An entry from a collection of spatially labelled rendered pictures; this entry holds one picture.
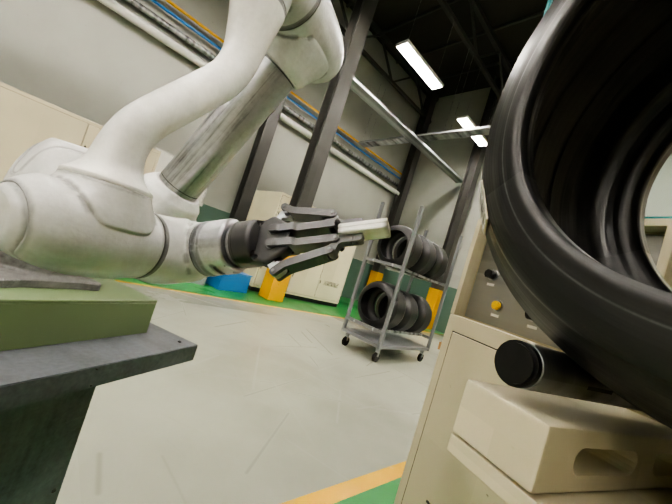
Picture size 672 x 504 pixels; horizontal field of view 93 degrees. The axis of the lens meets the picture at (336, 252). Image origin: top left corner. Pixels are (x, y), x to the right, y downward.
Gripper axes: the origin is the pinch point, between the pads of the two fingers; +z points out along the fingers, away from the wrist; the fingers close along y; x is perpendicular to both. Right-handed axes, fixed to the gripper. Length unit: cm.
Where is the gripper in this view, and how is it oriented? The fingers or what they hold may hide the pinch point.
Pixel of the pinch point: (364, 230)
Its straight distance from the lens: 45.2
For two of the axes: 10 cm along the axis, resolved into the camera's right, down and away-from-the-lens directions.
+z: 9.5, -1.0, -2.8
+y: -0.6, 8.7, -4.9
